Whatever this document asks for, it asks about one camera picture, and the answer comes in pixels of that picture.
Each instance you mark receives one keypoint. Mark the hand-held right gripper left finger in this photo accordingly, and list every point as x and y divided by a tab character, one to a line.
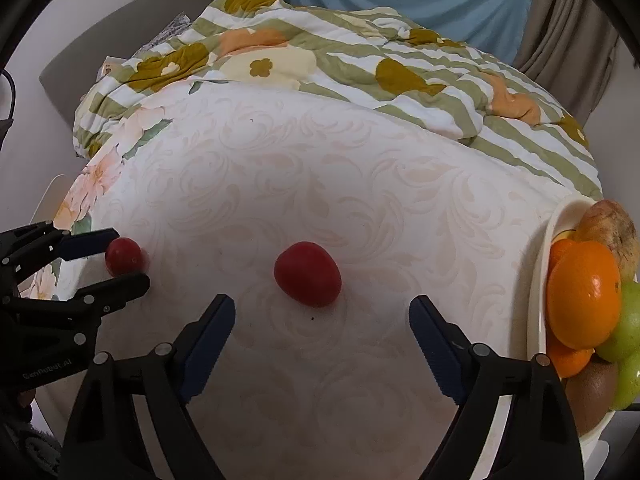
210	345

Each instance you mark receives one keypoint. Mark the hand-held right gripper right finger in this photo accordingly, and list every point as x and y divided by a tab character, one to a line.
437	350

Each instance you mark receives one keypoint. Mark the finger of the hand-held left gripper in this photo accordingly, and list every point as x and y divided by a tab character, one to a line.
85	244
120	287

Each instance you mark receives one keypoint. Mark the small red tomato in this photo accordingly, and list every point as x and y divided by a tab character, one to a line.
307	274
122	256

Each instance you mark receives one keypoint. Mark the cream yellow plate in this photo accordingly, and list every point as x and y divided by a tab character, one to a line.
537	285

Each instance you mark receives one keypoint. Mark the small orange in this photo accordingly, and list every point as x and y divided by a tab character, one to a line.
570	360

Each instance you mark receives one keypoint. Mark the brown kiwi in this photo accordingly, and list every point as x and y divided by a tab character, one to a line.
590	392

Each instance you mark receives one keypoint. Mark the green apple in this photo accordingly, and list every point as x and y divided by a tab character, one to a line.
629	382
625	325

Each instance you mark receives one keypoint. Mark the person's left forearm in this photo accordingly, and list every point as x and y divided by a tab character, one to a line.
27	445

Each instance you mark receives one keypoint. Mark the white bed board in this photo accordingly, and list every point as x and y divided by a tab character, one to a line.
50	200

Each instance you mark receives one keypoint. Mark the red-yellow apple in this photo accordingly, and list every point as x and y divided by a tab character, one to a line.
607	232

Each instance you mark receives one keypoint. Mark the grey patterned cloth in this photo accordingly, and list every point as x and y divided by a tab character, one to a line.
167	30

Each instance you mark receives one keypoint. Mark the green striped floral quilt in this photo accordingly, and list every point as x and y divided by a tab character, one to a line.
350	70

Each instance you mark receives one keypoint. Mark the blue cloth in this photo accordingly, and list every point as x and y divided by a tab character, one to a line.
415	0

